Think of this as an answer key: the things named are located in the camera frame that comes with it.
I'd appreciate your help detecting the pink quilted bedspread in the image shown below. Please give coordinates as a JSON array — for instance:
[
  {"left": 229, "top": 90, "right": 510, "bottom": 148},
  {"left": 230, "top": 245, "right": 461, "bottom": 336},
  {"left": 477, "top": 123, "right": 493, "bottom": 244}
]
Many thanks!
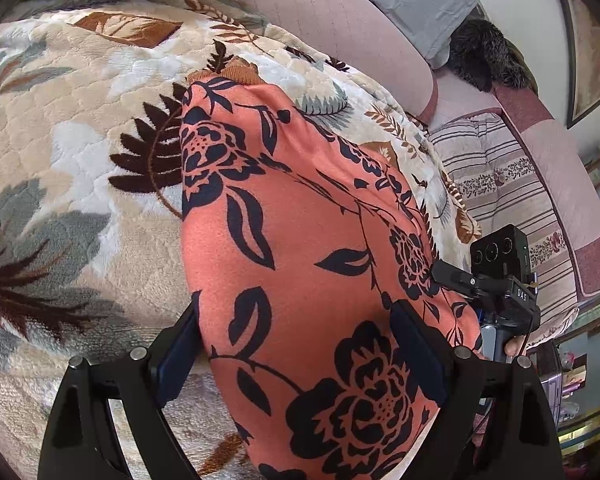
[{"left": 236, "top": 0, "right": 600, "bottom": 300}]

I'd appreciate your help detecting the orange floral garment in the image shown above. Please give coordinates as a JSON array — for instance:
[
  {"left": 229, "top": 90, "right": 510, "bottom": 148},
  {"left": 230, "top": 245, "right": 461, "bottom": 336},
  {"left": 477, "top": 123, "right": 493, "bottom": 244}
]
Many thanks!
[{"left": 180, "top": 76, "right": 480, "bottom": 479}]

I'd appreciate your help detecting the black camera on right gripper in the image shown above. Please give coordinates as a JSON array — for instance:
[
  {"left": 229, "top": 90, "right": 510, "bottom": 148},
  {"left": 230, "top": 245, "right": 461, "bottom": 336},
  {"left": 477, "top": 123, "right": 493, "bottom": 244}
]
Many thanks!
[{"left": 470, "top": 224, "right": 531, "bottom": 282}]

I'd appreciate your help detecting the framed wall picture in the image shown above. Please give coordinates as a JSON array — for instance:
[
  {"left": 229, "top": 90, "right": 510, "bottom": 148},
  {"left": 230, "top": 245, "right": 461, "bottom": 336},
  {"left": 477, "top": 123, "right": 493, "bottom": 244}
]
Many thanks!
[{"left": 559, "top": 0, "right": 600, "bottom": 128}]

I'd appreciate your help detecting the striped floral quilt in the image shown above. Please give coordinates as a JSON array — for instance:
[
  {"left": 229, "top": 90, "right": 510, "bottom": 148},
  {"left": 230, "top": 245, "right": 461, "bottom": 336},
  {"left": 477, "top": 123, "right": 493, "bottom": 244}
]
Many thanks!
[{"left": 429, "top": 113, "right": 579, "bottom": 348}]

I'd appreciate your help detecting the person's right hand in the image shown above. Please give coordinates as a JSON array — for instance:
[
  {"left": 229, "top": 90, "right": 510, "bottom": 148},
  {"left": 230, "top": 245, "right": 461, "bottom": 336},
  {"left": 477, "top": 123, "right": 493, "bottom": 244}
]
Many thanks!
[{"left": 471, "top": 334, "right": 531, "bottom": 449}]

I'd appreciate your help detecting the black furry item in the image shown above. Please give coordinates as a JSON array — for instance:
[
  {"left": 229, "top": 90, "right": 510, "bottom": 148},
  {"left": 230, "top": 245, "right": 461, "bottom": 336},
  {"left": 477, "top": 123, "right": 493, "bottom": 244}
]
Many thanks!
[{"left": 446, "top": 16, "right": 538, "bottom": 93}]

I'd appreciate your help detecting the leaf pattern fleece blanket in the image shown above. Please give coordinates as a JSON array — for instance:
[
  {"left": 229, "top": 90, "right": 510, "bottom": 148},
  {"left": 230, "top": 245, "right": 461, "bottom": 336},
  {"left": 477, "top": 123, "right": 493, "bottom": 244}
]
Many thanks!
[{"left": 0, "top": 0, "right": 468, "bottom": 479}]

